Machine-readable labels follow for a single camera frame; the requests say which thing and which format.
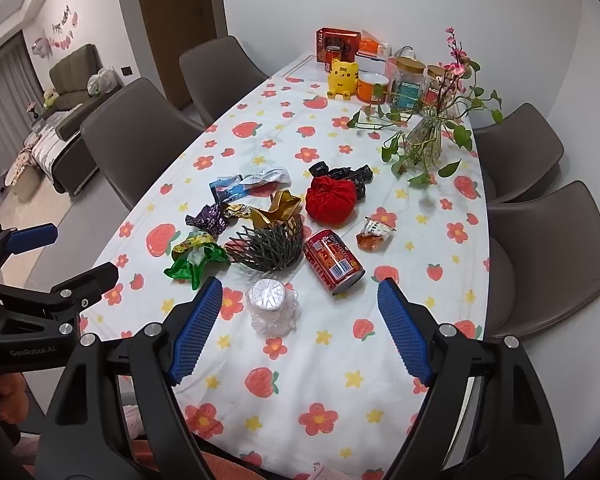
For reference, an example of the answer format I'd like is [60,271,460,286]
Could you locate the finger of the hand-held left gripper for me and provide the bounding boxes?
[0,225,58,283]
[0,261,119,320]

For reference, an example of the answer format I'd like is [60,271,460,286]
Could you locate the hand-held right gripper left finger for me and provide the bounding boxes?
[32,276,224,480]

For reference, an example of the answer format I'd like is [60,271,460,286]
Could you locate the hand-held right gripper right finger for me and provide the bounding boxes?
[377,277,571,480]

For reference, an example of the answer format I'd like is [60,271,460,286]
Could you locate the green foil wrapper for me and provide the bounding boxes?
[163,242,231,291]

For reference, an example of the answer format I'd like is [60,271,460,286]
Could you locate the clear plastic cup foil lid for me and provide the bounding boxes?
[245,278,301,337]

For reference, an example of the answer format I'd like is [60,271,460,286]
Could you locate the yellow green snack wrapper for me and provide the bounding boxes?
[171,232,216,257]

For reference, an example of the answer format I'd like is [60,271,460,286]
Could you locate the orange snack packet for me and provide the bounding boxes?
[356,215,397,252]

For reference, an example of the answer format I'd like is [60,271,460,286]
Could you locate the grey mesh fruit net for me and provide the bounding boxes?
[225,215,305,272]

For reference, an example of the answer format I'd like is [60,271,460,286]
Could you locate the purple foil wrapper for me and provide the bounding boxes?
[185,202,229,236]

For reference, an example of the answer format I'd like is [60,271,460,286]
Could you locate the blue white wrapper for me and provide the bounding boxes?
[209,175,251,202]

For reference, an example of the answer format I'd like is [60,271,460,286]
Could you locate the large gold foil wrapper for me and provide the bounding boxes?
[250,190,304,232]

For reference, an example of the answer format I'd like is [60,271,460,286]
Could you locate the red cloth pouch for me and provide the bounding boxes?
[306,176,356,224]

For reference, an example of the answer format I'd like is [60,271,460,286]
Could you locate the black foil wrapper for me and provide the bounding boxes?
[308,161,374,202]

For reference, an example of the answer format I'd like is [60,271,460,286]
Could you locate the clear white wrapper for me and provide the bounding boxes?
[240,165,291,189]

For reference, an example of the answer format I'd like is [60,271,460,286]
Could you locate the beige round pouf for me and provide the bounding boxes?
[2,157,46,204]

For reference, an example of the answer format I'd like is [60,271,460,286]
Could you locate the striped blanket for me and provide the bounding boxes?
[31,110,81,174]

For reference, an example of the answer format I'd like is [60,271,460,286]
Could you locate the strawberry flower print tablecloth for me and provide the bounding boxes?
[77,74,492,480]

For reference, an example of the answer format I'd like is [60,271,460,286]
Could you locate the grey curtain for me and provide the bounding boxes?
[0,35,36,196]

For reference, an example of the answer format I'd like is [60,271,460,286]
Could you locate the white plastic bag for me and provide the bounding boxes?
[86,66,119,97]

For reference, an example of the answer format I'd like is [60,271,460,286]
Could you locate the grey green sofa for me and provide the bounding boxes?
[27,44,123,196]

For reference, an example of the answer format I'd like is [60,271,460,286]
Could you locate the glass vase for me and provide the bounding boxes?
[405,110,449,164]

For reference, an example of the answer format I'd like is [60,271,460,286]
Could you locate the green pothos plant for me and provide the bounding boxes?
[347,60,504,191]

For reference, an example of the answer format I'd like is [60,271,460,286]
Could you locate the glass jar blue label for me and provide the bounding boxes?
[391,57,426,111]

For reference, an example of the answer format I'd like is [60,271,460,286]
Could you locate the orange round tin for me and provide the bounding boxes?
[356,72,392,106]

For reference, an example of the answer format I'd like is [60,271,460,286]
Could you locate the glass jar red label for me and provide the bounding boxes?
[422,65,454,109]

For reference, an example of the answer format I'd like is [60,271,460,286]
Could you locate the yellow bear figure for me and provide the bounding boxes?
[328,59,359,102]

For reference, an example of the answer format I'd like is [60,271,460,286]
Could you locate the pink flower branch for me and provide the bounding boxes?
[430,27,474,111]

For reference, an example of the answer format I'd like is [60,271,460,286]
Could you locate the white box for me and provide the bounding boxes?
[355,52,394,76]

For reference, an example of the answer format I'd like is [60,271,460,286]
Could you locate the brown wooden door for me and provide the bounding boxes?
[132,0,226,111]

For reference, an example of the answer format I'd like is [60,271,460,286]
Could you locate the orange tissue box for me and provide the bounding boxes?
[357,30,392,58]

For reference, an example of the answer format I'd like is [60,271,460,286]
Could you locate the red printed box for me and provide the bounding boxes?
[316,27,361,64]

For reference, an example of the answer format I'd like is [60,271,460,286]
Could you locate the pink party wall banner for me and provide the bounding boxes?
[30,4,83,58]

